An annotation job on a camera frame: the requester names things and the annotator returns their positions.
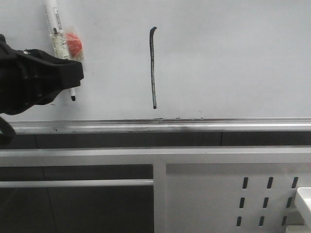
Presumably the red round magnet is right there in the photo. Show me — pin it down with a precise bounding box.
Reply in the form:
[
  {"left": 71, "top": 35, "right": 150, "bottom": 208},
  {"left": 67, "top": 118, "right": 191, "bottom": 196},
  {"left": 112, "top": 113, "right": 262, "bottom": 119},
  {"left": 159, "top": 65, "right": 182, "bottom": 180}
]
[{"left": 66, "top": 33, "right": 82, "bottom": 57}]

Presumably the aluminium whiteboard tray rail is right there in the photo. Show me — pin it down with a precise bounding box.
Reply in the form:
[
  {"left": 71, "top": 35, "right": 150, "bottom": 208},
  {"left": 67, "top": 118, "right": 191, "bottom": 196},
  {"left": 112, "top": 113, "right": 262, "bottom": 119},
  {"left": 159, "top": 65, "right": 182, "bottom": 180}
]
[{"left": 10, "top": 118, "right": 311, "bottom": 134}]

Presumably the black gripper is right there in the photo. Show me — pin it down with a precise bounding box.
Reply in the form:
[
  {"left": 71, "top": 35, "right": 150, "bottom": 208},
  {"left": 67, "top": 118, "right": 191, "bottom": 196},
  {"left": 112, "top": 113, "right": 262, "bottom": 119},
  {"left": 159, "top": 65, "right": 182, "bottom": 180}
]
[{"left": 0, "top": 34, "right": 84, "bottom": 115}]

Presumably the white upper plastic tray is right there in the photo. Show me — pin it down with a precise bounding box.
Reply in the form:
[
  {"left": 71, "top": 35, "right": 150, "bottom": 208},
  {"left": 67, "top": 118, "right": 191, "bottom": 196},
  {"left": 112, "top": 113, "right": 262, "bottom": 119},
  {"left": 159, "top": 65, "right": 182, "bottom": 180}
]
[{"left": 294, "top": 187, "right": 311, "bottom": 229}]

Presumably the white lower plastic tray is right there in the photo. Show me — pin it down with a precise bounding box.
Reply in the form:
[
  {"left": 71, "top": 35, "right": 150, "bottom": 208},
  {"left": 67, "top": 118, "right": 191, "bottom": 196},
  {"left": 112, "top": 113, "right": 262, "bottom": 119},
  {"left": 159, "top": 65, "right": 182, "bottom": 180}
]
[{"left": 285, "top": 225, "right": 311, "bottom": 233}]

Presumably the white metal stand frame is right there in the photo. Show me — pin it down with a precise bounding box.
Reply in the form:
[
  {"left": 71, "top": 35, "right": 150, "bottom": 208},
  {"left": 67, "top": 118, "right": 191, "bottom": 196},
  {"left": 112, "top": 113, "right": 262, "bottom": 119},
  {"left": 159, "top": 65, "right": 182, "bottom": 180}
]
[{"left": 0, "top": 147, "right": 311, "bottom": 233}]

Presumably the black cable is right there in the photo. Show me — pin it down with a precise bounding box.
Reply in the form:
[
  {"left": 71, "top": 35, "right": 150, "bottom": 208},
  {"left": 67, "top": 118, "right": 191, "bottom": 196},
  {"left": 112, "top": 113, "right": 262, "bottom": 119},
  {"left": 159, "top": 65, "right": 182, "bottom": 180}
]
[{"left": 0, "top": 116, "right": 16, "bottom": 145}]

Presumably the white perforated pegboard panel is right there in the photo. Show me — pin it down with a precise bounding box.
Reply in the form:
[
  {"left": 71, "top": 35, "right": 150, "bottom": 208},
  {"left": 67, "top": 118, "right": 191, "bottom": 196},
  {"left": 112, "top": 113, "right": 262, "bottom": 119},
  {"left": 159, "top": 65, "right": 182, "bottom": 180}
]
[{"left": 166, "top": 163, "right": 311, "bottom": 233}]

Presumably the white plastic tray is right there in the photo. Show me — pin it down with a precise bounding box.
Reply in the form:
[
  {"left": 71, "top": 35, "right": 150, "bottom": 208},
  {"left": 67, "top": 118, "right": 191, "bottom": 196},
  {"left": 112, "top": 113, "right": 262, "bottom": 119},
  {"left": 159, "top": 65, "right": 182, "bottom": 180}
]
[
  {"left": 285, "top": 225, "right": 311, "bottom": 233},
  {"left": 294, "top": 187, "right": 311, "bottom": 229}
]

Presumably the white whiteboard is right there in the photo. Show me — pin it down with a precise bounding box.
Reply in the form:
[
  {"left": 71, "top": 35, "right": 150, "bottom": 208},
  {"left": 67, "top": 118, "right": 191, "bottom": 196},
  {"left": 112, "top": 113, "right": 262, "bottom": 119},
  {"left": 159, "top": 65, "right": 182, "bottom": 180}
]
[{"left": 5, "top": 0, "right": 311, "bottom": 122}]

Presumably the white whiteboard marker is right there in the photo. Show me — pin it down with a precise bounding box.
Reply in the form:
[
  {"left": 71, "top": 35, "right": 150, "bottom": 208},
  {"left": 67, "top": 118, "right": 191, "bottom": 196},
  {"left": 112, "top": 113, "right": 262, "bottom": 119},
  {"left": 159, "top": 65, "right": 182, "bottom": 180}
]
[{"left": 42, "top": 0, "right": 76, "bottom": 102}]

